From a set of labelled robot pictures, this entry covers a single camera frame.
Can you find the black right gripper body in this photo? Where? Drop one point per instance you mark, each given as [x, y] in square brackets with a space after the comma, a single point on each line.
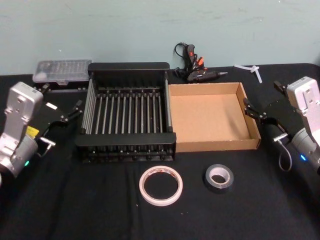
[280, 120]

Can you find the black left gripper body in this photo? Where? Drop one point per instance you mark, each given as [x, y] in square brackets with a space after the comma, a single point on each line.
[47, 117]

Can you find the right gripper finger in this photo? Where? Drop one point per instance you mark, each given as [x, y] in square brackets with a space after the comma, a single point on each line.
[279, 87]
[253, 112]

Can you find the roll of silver tape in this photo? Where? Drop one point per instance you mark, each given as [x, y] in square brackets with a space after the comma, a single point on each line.
[220, 189]

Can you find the roll of white tape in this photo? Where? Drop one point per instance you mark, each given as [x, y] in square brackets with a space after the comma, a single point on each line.
[161, 202]

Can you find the clear plastic case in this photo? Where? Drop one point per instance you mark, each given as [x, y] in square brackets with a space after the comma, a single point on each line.
[62, 70]

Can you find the white three-armed plastic piece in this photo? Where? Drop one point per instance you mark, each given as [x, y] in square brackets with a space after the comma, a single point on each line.
[255, 69]

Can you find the shallow brown cardboard tray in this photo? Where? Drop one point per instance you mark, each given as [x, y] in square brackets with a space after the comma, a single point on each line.
[207, 117]

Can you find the black rack with steel bars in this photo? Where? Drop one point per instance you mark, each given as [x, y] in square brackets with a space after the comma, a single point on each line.
[125, 68]

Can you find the black table cloth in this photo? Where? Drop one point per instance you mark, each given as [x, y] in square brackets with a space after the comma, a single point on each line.
[75, 205]

